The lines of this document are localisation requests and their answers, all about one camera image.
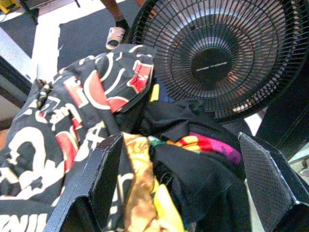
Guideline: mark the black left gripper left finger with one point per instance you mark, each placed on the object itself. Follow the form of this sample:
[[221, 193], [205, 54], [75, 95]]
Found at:
[[96, 174]]

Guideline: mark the blue yellow garment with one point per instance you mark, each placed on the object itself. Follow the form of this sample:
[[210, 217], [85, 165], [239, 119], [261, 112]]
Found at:
[[159, 93]]

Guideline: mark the yellow orange garment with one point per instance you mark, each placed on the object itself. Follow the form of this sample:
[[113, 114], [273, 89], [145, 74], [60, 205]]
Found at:
[[142, 183]]

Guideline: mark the black round fan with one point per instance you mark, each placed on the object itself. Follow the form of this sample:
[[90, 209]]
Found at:
[[217, 55]]

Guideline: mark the dark grey floor mat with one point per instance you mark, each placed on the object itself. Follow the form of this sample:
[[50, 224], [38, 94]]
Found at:
[[82, 36]]

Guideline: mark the black garment red cream print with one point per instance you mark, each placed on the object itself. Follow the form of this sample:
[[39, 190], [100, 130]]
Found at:
[[48, 135]]

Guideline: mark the pink slipper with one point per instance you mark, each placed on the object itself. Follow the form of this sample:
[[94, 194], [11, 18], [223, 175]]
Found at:
[[115, 37]]

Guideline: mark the yellow object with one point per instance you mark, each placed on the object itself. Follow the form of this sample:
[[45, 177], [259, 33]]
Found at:
[[5, 6]]

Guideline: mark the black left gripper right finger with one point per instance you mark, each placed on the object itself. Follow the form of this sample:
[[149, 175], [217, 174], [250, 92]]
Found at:
[[268, 183]]

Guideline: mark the black garment rainbow print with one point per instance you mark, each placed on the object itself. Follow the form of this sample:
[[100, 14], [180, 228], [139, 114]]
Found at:
[[198, 174]]

